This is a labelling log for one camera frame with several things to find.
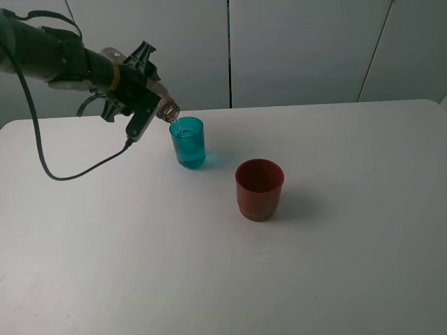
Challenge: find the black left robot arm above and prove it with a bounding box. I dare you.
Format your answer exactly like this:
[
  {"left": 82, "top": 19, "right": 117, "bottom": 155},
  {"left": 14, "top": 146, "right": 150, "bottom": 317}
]
[{"left": 1, "top": 9, "right": 161, "bottom": 122}]

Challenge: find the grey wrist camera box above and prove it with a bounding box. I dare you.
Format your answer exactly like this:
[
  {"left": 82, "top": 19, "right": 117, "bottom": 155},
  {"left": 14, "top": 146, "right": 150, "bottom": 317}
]
[{"left": 126, "top": 88, "right": 161, "bottom": 142}]

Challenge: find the teal translucent plastic cup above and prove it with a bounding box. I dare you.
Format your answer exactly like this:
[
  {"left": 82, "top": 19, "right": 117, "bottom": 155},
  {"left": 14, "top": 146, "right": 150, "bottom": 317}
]
[{"left": 169, "top": 117, "right": 206, "bottom": 170}]

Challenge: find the red plastic cup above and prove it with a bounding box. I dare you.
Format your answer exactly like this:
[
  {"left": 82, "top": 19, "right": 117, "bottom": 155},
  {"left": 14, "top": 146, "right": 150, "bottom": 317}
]
[{"left": 235, "top": 158, "right": 284, "bottom": 222}]

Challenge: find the black camera cable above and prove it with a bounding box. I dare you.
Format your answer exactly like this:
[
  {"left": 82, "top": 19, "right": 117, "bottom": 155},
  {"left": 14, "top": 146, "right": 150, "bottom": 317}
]
[{"left": 13, "top": 66, "right": 135, "bottom": 181}]

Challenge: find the clear brown plastic bottle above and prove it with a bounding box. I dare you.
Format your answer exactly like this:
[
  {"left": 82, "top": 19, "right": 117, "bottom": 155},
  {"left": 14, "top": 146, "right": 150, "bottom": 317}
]
[{"left": 100, "top": 47, "right": 180, "bottom": 124}]

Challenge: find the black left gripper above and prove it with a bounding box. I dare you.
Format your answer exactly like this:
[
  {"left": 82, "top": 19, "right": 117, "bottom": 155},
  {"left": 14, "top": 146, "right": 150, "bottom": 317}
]
[{"left": 101, "top": 41, "right": 156, "bottom": 123}]

